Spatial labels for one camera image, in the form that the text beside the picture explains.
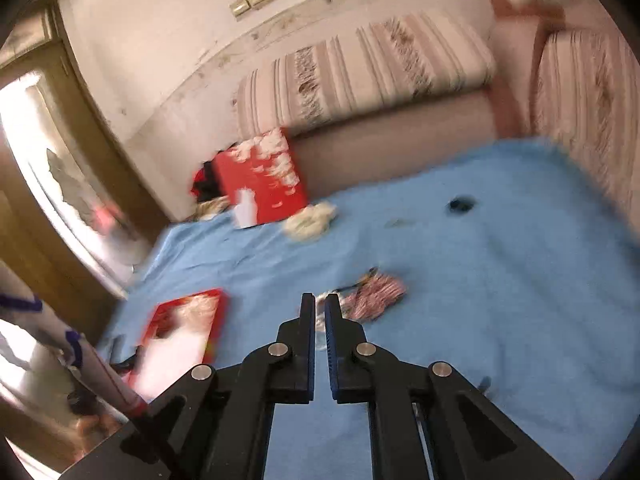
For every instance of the striped sofa back cushion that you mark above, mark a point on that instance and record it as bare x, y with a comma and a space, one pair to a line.
360, 70

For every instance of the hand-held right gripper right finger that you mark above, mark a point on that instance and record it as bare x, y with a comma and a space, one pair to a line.
332, 340

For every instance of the pink sofa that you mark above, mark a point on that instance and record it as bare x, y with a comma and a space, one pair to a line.
400, 145

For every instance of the black and red cloth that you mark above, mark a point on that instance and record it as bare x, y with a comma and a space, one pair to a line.
204, 185

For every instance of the cream crumpled cloth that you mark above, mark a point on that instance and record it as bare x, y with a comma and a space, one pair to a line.
310, 222

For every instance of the striped sofa side cushion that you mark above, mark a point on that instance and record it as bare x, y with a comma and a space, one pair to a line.
590, 105

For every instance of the light blue blanket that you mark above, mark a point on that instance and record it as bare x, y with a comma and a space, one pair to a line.
450, 280

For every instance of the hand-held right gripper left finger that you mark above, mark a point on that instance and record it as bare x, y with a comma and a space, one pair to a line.
310, 340

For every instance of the red jewelry box base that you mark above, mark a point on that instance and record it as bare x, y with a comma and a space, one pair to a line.
175, 332

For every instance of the pink striped small cloth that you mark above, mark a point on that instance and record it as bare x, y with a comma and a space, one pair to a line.
372, 292

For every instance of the wooden door frame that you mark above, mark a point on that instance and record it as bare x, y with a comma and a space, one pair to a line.
65, 135

